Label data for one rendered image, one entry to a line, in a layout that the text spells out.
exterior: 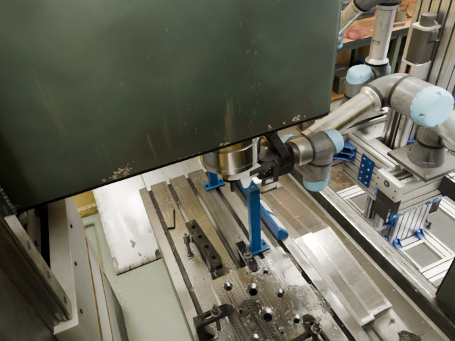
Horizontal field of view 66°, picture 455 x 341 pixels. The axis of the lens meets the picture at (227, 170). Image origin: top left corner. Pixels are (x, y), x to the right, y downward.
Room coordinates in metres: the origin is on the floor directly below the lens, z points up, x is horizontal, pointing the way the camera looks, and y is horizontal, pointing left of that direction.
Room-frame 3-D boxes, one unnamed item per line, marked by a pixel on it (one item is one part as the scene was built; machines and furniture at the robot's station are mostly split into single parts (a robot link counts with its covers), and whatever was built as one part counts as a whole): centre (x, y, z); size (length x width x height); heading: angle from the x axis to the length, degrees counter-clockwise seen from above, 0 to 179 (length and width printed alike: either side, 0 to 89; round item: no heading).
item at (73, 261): (0.57, 0.41, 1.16); 0.48 x 0.05 x 0.51; 20
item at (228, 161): (0.72, -0.01, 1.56); 0.16 x 0.16 x 0.12
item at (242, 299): (0.61, -0.06, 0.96); 0.29 x 0.23 x 0.05; 20
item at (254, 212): (0.90, -0.08, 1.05); 0.10 x 0.05 x 0.30; 110
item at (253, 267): (0.79, -0.04, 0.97); 0.13 x 0.03 x 0.15; 20
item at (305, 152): (0.80, -0.20, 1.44); 0.08 x 0.05 x 0.08; 20
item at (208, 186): (1.31, 0.07, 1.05); 0.10 x 0.05 x 0.30; 110
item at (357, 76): (1.67, -0.72, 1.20); 0.13 x 0.12 x 0.14; 124
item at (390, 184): (1.19, -0.88, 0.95); 0.40 x 0.13 x 0.09; 109
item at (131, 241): (1.33, 0.21, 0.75); 0.89 x 0.70 x 0.26; 110
